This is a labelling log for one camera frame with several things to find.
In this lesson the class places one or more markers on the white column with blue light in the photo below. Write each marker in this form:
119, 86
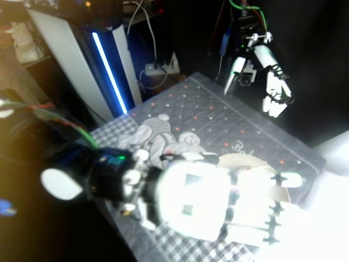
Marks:
81, 68

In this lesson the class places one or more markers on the white power strip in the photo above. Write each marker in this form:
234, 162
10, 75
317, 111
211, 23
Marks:
158, 68

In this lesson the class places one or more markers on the small blue object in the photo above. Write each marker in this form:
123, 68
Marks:
6, 208

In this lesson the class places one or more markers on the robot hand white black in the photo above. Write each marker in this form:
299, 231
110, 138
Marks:
196, 191
276, 84

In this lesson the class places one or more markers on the small blue connector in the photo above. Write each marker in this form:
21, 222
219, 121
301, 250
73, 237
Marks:
225, 41

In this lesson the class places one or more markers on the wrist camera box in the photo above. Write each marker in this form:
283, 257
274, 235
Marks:
247, 77

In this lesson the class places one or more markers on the round white plate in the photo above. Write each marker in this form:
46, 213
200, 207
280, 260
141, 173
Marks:
251, 161

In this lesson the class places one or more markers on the grey quilt with bear print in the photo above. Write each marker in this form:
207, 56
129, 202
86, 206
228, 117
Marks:
207, 128

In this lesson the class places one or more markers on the white shoes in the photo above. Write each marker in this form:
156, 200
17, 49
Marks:
24, 43

